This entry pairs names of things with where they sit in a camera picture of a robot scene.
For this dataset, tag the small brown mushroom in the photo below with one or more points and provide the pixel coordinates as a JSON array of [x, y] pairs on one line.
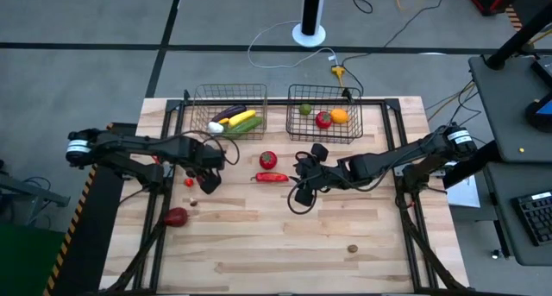
[[193, 202]]

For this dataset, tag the red tomato with green leaf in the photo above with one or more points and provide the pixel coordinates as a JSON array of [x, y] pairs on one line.
[[323, 120], [268, 160]]

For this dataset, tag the yellow-orange lemon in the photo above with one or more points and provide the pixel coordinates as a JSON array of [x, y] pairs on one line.
[[339, 116]]

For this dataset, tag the small red cherry tomato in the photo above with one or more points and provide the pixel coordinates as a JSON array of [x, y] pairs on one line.
[[189, 182]]

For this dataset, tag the black hazard-striped ramp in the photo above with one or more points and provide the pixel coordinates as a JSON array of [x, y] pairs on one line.
[[90, 244]]

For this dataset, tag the white garlic bulb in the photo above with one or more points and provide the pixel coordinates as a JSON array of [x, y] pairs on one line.
[[215, 127]]

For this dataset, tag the grey metal stand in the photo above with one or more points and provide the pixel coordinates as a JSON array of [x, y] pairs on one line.
[[30, 192]]

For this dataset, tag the long red chili pepper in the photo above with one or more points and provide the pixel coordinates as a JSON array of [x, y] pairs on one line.
[[271, 177]]

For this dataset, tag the yellow power plug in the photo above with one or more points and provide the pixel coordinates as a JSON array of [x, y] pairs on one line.
[[337, 71]]

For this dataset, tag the green floor mat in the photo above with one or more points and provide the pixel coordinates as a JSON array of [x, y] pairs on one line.
[[26, 261]]

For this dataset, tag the green cucumber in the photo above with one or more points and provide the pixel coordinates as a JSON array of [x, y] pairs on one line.
[[246, 126]]

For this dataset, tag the blue and black device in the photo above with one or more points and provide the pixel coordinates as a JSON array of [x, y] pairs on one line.
[[541, 112]]

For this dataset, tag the white paper sheet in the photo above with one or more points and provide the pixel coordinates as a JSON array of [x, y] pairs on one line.
[[463, 194]]

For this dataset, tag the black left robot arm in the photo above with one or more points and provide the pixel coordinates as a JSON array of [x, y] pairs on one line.
[[129, 145]]

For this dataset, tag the black pole white base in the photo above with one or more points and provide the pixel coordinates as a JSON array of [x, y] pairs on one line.
[[311, 7]]

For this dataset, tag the grey desk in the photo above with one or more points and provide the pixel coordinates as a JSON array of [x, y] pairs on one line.
[[504, 227], [504, 115]]

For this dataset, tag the small brown nut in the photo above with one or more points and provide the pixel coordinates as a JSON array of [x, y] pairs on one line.
[[353, 248]]

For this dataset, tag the purple eggplant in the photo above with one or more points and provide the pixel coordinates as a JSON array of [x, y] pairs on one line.
[[228, 113]]

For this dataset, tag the black aluminium table frame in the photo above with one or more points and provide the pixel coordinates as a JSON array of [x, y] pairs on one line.
[[276, 102]]

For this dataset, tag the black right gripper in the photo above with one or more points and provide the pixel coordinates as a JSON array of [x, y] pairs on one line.
[[317, 173]]

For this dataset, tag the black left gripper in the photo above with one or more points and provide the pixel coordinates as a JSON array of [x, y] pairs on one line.
[[205, 158]]

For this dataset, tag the green lime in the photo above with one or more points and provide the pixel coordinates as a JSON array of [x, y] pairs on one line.
[[305, 109]]

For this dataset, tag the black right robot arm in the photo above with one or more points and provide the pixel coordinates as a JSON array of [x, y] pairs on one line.
[[388, 158]]

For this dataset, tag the black desk beam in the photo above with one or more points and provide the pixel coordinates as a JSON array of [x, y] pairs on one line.
[[470, 164]]

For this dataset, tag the small yellow pepper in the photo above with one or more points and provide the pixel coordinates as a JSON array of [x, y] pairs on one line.
[[223, 121]]

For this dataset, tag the black keyboard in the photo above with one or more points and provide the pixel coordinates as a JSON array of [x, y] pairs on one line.
[[537, 218]]

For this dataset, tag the yellow corn cob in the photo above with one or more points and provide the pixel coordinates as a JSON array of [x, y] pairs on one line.
[[241, 118]]

